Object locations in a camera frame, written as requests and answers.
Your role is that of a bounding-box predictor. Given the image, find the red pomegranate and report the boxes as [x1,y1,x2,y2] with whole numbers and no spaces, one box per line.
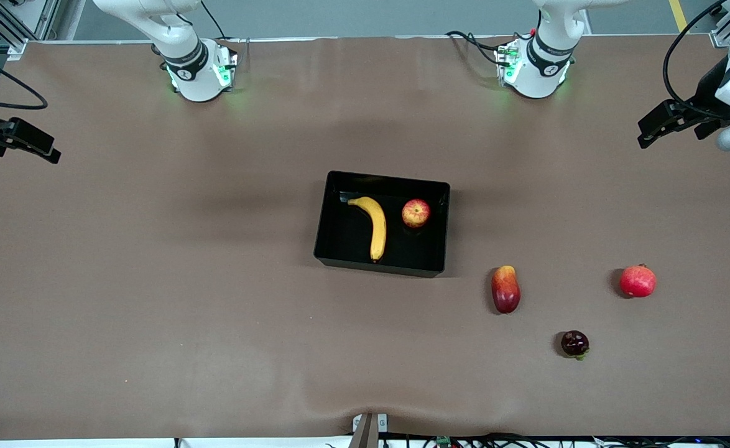
[619,264,658,299]

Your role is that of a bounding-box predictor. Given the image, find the yellow banana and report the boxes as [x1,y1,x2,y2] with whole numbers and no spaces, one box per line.
[348,196,387,263]

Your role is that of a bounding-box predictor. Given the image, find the red yellow apple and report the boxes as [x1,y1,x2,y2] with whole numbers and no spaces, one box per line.
[402,198,431,230]

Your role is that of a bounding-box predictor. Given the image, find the red yellow mango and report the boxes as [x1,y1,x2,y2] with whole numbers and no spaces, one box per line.
[491,265,522,314]

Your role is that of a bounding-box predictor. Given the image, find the black base cables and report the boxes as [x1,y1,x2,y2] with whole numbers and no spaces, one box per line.
[445,29,516,67]

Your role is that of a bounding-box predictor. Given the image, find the dark purple mangosteen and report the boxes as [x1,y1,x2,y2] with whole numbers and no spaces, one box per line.
[560,330,591,361]

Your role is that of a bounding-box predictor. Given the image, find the black plastic box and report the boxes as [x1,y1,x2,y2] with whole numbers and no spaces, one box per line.
[313,170,451,278]

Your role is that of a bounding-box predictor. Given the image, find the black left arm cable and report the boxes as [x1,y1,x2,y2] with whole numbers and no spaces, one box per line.
[662,0,730,120]

